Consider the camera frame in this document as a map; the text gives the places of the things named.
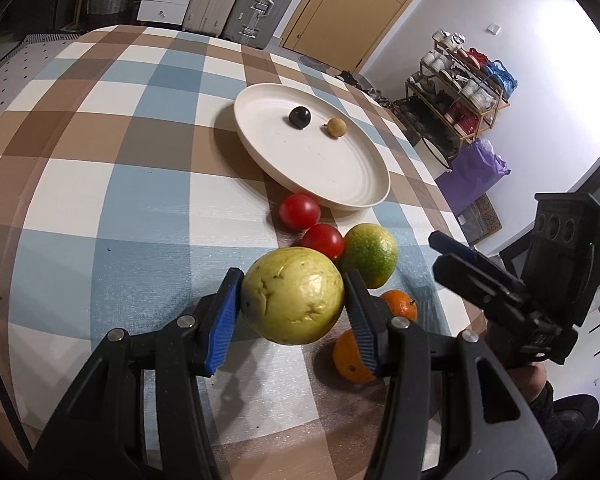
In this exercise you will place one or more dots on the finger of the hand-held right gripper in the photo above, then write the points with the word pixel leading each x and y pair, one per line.
pixel 460 250
pixel 475 285

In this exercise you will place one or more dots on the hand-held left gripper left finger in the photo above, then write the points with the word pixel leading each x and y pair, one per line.
pixel 225 320

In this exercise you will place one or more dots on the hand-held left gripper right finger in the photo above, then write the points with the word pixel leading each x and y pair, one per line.
pixel 362 330

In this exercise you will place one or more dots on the orange mandarin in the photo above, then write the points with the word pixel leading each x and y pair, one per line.
pixel 402 305
pixel 347 360

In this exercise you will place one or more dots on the yellow-green guava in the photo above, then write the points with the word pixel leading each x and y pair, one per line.
pixel 292 295

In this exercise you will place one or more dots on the green-orange citrus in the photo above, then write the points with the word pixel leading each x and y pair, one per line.
pixel 372 255

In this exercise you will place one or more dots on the red tomato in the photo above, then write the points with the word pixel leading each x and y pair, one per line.
pixel 300 210
pixel 324 241

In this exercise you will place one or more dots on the cream round plate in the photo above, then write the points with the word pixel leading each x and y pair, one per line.
pixel 325 160

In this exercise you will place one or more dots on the tan longan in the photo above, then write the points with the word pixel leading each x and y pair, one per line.
pixel 336 127

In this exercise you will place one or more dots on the dark purple plum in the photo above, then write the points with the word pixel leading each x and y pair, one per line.
pixel 299 116

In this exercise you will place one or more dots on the person's right forearm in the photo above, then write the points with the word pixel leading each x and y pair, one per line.
pixel 565 410

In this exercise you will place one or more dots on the person's right hand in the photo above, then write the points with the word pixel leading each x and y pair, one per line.
pixel 525 382

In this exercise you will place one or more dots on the grey flat bag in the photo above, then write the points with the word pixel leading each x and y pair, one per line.
pixel 466 225

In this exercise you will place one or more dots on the patterned doormat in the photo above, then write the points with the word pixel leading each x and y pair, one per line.
pixel 487 217

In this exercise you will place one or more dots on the purple bag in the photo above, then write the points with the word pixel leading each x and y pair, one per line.
pixel 467 180

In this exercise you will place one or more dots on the wooden shoe rack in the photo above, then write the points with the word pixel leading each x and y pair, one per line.
pixel 500 102

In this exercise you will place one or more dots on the rows of shoes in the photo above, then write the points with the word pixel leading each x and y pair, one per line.
pixel 460 85

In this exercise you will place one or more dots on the scattered slippers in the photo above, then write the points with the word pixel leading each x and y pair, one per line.
pixel 365 87

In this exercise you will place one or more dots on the small grey floor mat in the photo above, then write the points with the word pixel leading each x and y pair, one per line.
pixel 314 63

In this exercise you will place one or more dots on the wooden door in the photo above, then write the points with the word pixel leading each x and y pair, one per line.
pixel 360 5

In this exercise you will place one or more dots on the grey ribbed suitcase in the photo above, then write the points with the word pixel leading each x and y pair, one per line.
pixel 265 5

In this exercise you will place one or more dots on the white light switch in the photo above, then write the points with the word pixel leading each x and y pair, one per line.
pixel 493 27

